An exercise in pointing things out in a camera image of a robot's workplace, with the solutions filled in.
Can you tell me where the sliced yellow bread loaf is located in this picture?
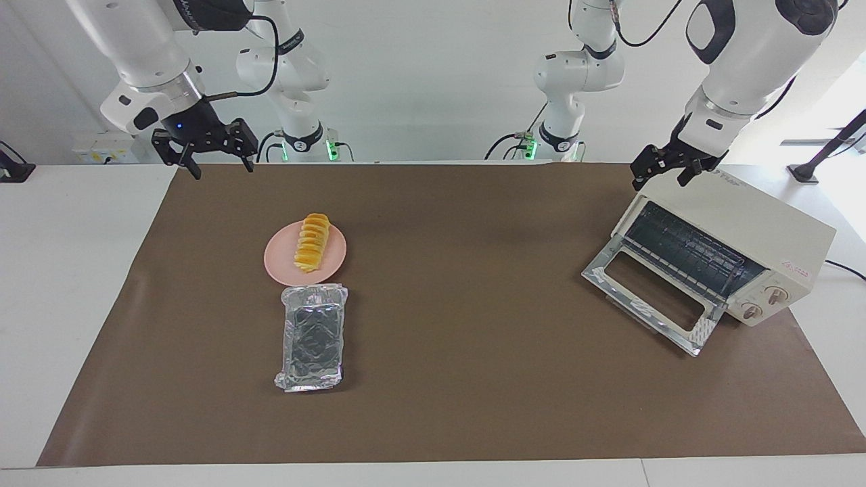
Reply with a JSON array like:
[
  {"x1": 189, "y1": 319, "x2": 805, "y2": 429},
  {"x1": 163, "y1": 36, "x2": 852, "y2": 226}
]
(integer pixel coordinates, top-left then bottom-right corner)
[{"x1": 294, "y1": 213, "x2": 332, "y2": 274}]

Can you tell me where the aluminium foil tray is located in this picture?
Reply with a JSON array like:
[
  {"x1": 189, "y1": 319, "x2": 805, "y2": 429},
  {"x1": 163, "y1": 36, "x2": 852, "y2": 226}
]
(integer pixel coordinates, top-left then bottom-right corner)
[{"x1": 273, "y1": 284, "x2": 350, "y2": 393}]

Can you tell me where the cream toaster oven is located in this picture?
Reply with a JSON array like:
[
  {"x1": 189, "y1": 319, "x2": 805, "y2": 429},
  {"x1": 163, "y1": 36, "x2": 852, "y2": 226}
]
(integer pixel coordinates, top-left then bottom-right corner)
[{"x1": 611, "y1": 169, "x2": 838, "y2": 328}]

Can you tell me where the glass oven door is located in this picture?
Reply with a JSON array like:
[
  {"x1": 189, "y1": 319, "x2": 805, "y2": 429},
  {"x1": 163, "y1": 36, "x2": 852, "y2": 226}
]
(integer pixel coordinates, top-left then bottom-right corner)
[{"x1": 581, "y1": 245, "x2": 727, "y2": 358}]

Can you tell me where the pink round plate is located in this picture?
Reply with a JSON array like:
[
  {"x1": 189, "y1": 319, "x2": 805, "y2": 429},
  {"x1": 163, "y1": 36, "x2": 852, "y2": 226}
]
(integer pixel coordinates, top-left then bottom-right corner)
[{"x1": 263, "y1": 221, "x2": 348, "y2": 286}]

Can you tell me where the black clamp base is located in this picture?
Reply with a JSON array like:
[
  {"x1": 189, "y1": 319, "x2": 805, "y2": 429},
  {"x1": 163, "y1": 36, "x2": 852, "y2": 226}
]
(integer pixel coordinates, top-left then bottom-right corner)
[{"x1": 0, "y1": 141, "x2": 36, "y2": 184}]

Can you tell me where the brown table mat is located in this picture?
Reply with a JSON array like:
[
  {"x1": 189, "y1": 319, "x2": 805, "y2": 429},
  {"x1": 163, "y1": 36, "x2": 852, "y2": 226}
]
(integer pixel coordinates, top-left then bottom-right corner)
[{"x1": 37, "y1": 163, "x2": 866, "y2": 467}]

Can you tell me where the black right base cable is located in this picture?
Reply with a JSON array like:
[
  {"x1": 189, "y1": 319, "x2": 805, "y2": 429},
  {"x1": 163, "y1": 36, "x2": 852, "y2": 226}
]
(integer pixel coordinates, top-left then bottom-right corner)
[{"x1": 256, "y1": 131, "x2": 285, "y2": 164}]

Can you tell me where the black base cable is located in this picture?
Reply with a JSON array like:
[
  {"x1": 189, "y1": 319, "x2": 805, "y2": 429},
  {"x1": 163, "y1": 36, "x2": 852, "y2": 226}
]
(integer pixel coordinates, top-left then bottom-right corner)
[
  {"x1": 256, "y1": 131, "x2": 285, "y2": 164},
  {"x1": 484, "y1": 101, "x2": 549, "y2": 161}
]

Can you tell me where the black oven wire rack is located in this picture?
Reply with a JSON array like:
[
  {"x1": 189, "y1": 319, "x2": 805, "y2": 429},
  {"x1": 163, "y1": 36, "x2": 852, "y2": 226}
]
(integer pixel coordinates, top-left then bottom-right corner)
[{"x1": 622, "y1": 202, "x2": 767, "y2": 300}]

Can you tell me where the white wall socket box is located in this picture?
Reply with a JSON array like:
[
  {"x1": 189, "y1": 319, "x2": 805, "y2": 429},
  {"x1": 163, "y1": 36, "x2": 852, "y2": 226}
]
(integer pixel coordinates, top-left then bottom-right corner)
[{"x1": 72, "y1": 131, "x2": 140, "y2": 164}]

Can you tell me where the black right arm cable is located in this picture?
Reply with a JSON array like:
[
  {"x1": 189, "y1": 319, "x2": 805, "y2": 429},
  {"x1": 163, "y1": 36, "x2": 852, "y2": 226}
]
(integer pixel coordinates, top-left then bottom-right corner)
[{"x1": 203, "y1": 15, "x2": 279, "y2": 102}]

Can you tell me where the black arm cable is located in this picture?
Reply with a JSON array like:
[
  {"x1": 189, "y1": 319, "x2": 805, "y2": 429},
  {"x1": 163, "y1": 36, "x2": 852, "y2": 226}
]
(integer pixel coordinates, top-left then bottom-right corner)
[
  {"x1": 203, "y1": 15, "x2": 279, "y2": 102},
  {"x1": 608, "y1": 0, "x2": 798, "y2": 121}
]

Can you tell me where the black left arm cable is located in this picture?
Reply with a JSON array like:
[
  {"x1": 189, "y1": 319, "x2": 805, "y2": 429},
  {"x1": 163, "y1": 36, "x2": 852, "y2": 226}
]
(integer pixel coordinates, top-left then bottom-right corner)
[{"x1": 608, "y1": 0, "x2": 798, "y2": 121}]

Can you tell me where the black camera stand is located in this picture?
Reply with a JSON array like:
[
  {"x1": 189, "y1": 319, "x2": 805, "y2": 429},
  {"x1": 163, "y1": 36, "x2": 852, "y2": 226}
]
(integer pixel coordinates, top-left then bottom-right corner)
[{"x1": 788, "y1": 108, "x2": 866, "y2": 185}]

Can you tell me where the black left base cable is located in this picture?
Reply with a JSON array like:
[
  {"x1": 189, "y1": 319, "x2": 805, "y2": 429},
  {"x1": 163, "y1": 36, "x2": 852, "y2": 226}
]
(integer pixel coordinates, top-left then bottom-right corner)
[{"x1": 484, "y1": 101, "x2": 549, "y2": 161}]

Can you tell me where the black oven power cord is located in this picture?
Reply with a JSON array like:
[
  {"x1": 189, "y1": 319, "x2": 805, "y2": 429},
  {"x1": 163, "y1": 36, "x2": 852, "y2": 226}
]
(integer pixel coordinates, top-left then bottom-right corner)
[{"x1": 824, "y1": 260, "x2": 866, "y2": 282}]

